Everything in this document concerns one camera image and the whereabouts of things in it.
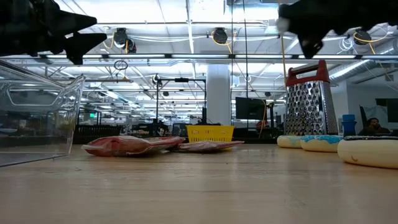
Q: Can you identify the black mesh bench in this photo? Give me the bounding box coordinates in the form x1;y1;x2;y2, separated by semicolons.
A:
73;124;124;144

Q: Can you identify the mint frosted toy donut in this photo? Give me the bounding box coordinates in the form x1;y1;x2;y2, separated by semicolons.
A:
276;134;304;149

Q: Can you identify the chocolate frosted toy donut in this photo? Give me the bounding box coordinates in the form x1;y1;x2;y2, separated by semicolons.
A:
337;135;398;170

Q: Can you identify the metal box grater red handle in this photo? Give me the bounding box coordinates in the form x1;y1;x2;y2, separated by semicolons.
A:
284;59;340;137

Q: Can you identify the blue frosted toy donut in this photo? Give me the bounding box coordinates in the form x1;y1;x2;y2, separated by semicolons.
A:
300;134;343;153

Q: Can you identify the black monitor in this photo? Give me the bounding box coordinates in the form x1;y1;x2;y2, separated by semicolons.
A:
235;96;267;121

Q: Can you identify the black stand frame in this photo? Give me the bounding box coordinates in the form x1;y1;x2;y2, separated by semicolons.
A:
154;77;208;125

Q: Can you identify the red snack packet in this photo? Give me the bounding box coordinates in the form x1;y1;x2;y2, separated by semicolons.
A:
177;140;245;153
81;135;187;157

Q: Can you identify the person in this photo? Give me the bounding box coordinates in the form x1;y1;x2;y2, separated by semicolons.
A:
357;117;393;137

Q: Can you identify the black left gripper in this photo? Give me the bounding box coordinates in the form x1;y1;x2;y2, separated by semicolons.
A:
0;0;108;66

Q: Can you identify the black aluminium table frame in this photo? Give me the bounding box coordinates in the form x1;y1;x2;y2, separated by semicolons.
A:
73;136;280;145

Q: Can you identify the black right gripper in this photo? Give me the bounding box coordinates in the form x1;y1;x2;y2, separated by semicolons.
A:
276;0;398;60

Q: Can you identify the clear plastic container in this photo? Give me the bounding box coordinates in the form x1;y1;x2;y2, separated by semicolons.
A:
0;58;86;168

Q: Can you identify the small blue bottle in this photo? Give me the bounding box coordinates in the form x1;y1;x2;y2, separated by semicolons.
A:
341;114;358;138

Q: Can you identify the yellow plastic basket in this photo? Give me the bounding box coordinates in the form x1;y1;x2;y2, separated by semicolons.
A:
185;124;235;144

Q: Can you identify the white column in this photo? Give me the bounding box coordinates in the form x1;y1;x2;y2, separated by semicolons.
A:
206;63;233;126

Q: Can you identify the silver ventilation duct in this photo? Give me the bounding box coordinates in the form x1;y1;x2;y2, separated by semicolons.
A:
328;39;398;82

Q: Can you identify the black ceiling cable reel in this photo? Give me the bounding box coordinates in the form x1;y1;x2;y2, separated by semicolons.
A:
353;28;373;46
113;27;137;54
212;27;229;45

